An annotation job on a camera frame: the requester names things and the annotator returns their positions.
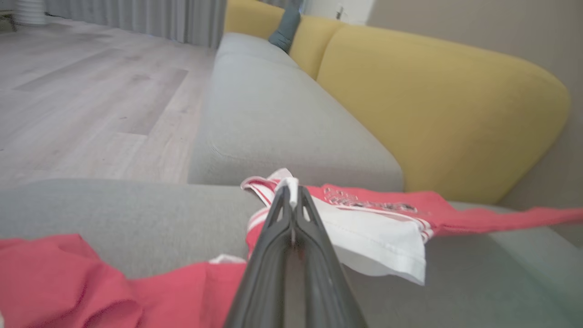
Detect dark teal throw pillow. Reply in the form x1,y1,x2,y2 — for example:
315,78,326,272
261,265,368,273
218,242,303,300
268,4,302,54

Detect red white jersey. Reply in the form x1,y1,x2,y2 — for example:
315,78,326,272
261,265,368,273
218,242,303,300
0,168,583,328

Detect yellow sofa back cushion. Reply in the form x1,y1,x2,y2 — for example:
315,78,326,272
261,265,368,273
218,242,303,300
223,0,286,41
316,24,571,206
288,15,349,81

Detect white ribbed plant pot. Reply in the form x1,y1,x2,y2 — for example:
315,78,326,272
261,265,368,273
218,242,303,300
13,0,47,26

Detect grey pleated curtain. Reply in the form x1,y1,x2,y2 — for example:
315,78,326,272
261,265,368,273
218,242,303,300
43,0,227,50

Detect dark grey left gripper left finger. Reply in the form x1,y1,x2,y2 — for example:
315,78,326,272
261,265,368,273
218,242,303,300
223,184,292,328

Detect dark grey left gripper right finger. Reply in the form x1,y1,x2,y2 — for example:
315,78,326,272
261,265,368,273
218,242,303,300
294,186,367,328

